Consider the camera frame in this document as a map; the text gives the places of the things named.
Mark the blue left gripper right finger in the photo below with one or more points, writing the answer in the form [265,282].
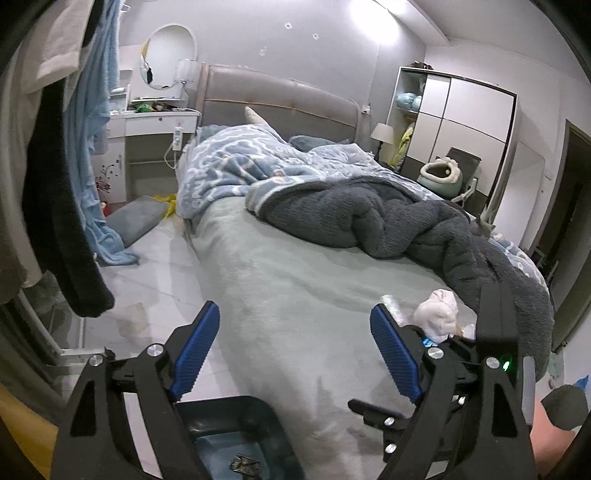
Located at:
[402,351]

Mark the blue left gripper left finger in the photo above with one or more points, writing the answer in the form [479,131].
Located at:
[188,347]

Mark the white tissue wad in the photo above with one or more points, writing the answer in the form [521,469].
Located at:
[438,315]

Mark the dark teal trash bin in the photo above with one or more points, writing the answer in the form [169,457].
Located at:
[240,438]

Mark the white clothes rack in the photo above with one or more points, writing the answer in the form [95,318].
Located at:
[61,333]

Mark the dark grey fleece blanket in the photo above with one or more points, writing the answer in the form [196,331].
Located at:
[387,221]

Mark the grey floor cushion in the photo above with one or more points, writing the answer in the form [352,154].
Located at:
[136,218]

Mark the grey cat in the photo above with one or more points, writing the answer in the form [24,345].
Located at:
[481,228]

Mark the green cat bed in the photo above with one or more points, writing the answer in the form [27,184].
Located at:
[442,176]

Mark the blue white patterned duvet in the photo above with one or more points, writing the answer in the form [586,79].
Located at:
[254,162]

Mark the black hanging garment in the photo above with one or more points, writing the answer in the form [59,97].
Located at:
[51,218]

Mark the bedside lamp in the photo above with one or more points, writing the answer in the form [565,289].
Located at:
[383,134]

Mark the white wardrobe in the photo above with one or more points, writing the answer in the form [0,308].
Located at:
[449,113]

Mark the white dressing table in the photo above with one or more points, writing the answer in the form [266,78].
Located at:
[137,150]

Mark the grey padded headboard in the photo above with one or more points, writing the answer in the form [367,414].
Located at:
[291,107]

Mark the light blue hanging towel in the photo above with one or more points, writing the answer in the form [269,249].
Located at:
[85,121]

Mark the white hanging garment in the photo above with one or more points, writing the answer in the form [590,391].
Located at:
[50,52]

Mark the round wall mirror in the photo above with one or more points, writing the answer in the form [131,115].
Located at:
[164,54]

